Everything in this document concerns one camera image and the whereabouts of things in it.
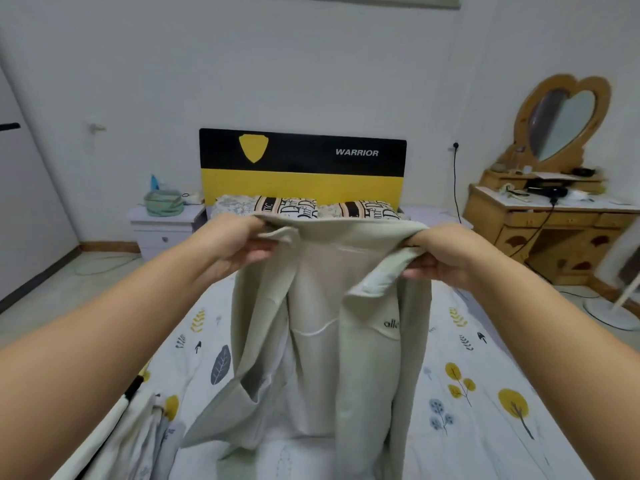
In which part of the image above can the person's right forearm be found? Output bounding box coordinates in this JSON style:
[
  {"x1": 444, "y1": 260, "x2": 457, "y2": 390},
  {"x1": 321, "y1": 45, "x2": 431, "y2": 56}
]
[{"x1": 465, "y1": 253, "x2": 640, "y2": 480}]

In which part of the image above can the white nightstand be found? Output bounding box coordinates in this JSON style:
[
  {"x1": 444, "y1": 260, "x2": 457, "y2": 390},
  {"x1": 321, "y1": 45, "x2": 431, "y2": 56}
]
[
  {"x1": 402, "y1": 205, "x2": 471, "y2": 231},
  {"x1": 127, "y1": 203, "x2": 209, "y2": 261}
]

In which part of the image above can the person's right hand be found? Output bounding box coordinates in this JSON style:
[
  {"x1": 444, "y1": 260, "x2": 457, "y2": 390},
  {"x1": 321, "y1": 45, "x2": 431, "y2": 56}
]
[{"x1": 403, "y1": 223, "x2": 501, "y2": 294}]

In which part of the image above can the black fan cable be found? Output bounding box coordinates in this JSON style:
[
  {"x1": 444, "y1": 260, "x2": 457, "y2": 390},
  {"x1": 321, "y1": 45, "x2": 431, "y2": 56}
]
[{"x1": 555, "y1": 285, "x2": 601, "y2": 301}]

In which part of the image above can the black yellow headboard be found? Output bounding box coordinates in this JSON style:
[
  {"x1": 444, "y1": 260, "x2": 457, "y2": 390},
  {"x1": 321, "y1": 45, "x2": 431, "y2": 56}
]
[{"x1": 198, "y1": 127, "x2": 409, "y2": 208}]

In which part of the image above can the person's left forearm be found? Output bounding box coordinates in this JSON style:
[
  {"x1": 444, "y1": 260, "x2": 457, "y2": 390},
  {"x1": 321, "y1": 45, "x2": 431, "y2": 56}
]
[{"x1": 0, "y1": 255, "x2": 221, "y2": 480}]

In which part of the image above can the wooden framed mirror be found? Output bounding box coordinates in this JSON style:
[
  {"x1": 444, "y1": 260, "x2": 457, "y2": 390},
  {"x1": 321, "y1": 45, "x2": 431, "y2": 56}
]
[{"x1": 512, "y1": 73, "x2": 612, "y2": 174}]

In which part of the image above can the black white patterned pillow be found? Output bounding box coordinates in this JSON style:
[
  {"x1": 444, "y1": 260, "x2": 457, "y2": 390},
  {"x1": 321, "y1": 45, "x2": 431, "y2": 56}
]
[
  {"x1": 208, "y1": 195, "x2": 321, "y2": 220},
  {"x1": 315, "y1": 199, "x2": 403, "y2": 220}
]

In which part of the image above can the bed with leaf print bedding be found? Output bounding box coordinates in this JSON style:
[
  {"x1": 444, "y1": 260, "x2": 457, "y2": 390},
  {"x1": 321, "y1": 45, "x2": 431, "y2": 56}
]
[{"x1": 50, "y1": 195, "x2": 596, "y2": 480}]

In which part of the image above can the wooden dressing table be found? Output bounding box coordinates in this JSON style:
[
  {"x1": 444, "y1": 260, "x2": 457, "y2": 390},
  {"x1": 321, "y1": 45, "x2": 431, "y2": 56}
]
[{"x1": 463, "y1": 167, "x2": 640, "y2": 286}]

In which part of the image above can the black telephone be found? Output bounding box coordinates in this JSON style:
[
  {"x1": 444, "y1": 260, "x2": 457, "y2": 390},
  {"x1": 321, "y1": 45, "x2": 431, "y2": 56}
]
[{"x1": 525, "y1": 179, "x2": 569, "y2": 201}]

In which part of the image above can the white wardrobe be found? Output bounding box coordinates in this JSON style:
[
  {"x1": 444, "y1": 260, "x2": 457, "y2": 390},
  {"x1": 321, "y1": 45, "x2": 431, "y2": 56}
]
[{"x1": 0, "y1": 65, "x2": 81, "y2": 301}]

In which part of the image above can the white standing fan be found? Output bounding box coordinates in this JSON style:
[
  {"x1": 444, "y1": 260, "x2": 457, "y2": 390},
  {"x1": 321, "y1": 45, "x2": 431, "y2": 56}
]
[{"x1": 583, "y1": 269, "x2": 640, "y2": 332}]

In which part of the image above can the person's left hand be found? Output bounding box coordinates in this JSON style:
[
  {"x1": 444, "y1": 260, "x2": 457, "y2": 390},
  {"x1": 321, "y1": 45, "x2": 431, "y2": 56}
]
[{"x1": 180, "y1": 213, "x2": 283, "y2": 291}]

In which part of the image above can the sage green zip jacket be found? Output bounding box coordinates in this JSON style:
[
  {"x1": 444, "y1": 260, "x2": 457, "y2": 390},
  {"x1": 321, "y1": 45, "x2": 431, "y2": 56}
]
[{"x1": 180, "y1": 215, "x2": 433, "y2": 480}]

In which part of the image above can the black garment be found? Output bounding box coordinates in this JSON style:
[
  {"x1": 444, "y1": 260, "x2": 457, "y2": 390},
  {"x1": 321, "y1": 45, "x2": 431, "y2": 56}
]
[{"x1": 72, "y1": 373, "x2": 146, "y2": 480}]

